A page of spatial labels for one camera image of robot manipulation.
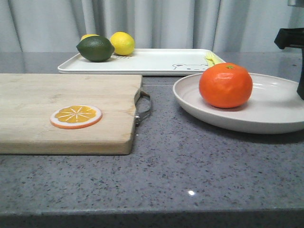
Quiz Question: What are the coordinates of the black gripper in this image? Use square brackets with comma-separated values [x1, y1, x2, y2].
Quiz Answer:
[274, 28, 304, 100]

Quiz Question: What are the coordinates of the beige round plate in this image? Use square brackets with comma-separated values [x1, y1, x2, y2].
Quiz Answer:
[173, 73, 304, 134]

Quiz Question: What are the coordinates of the orange mandarin fruit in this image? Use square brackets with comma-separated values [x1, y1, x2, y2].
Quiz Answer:
[199, 63, 253, 108]

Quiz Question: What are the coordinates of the white rectangular bear tray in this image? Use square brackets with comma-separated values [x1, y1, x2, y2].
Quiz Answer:
[58, 48, 211, 76]

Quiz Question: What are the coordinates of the yellow plastic fork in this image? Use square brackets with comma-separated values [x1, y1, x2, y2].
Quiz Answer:
[205, 52, 215, 67]

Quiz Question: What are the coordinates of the yellow plastic spoon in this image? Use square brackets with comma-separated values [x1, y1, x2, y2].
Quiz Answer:
[212, 52, 225, 64]

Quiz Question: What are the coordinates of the green lime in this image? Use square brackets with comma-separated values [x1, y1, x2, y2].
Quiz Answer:
[76, 36, 114, 62]

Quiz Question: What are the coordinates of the yellow lemon behind lime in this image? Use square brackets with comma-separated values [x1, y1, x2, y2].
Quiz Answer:
[80, 34, 99, 41]

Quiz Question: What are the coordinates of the orange slice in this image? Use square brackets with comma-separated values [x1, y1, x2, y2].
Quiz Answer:
[50, 104, 102, 129]

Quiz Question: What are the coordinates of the wooden cutting board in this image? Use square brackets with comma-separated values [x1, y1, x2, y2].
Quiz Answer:
[0, 74, 142, 155]

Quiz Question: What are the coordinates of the grey curtain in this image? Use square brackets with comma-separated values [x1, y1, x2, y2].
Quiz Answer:
[0, 0, 304, 52]

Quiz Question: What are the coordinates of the metal cutting board handle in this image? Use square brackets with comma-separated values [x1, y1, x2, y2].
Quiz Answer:
[134, 91, 152, 126]

